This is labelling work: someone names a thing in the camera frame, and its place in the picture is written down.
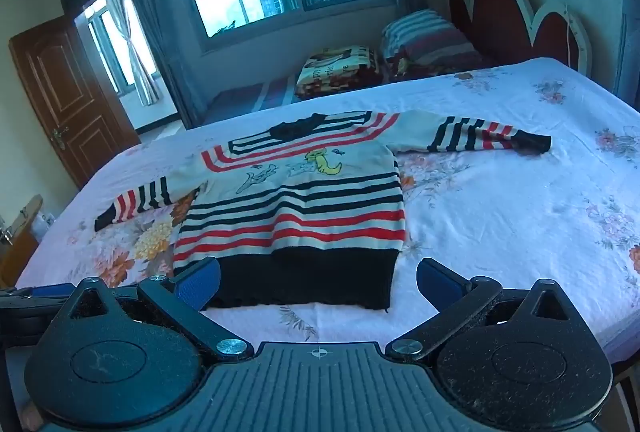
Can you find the red scalloped headboard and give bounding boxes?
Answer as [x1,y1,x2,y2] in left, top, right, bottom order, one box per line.
[446,0,593,77]

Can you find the striped pillow stack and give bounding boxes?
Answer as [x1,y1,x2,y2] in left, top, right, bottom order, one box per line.
[381,9,483,62]

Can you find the printed folded blanket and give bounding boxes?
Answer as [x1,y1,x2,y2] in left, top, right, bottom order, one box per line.
[295,46,388,101]

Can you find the red floral blanket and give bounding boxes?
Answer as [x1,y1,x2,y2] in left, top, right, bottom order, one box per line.
[387,46,496,77]

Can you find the balcony window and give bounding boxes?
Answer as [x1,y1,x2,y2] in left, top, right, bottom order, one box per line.
[82,0,161,97]

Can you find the white tied curtain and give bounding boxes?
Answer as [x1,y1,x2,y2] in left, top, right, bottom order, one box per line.
[107,0,161,109]

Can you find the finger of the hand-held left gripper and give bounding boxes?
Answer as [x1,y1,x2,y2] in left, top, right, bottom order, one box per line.
[0,283,77,313]

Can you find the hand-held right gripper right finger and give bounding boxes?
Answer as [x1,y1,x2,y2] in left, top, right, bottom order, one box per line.
[386,257,572,360]

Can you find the striped knit sweater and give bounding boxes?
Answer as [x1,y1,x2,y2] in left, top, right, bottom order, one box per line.
[94,111,552,313]

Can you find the bed with striped sheet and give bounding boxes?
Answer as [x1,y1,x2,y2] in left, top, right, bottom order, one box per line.
[202,74,301,127]

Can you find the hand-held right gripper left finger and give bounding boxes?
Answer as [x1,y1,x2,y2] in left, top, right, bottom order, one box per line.
[67,257,255,359]

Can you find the bed with floral sheet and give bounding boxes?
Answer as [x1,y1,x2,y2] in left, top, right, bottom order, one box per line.
[15,56,640,363]

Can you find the wooden nightstand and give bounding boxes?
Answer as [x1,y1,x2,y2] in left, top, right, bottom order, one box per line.
[0,194,45,289]

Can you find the brown wooden door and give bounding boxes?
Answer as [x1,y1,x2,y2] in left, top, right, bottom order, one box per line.
[9,16,142,190]

